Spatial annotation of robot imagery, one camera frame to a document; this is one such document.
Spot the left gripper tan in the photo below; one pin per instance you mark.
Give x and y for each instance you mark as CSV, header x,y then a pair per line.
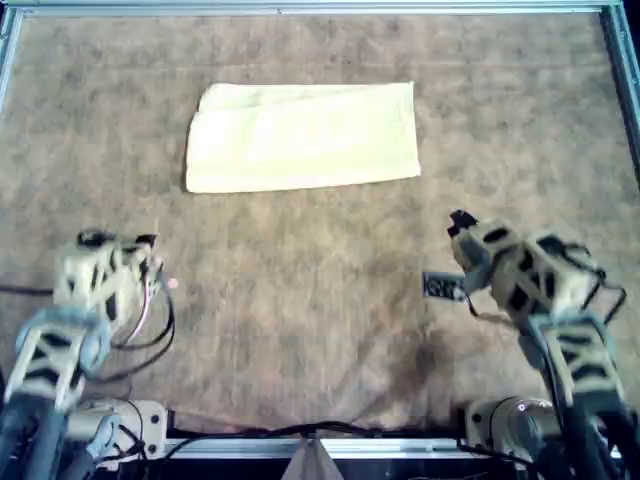
x,y
90,280

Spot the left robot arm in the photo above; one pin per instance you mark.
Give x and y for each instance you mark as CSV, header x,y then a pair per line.
x,y
50,350

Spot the grey camera bracket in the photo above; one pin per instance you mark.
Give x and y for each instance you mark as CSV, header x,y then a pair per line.
x,y
477,280

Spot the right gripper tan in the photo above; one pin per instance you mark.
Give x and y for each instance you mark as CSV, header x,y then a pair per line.
x,y
545,275

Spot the grey camera post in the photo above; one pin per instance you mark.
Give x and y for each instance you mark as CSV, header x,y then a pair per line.
x,y
312,465

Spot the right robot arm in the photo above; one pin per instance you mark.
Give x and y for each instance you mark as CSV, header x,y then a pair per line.
x,y
585,360

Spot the pale yellow terry cloth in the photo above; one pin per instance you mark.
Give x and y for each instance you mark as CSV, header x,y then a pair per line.
x,y
300,140

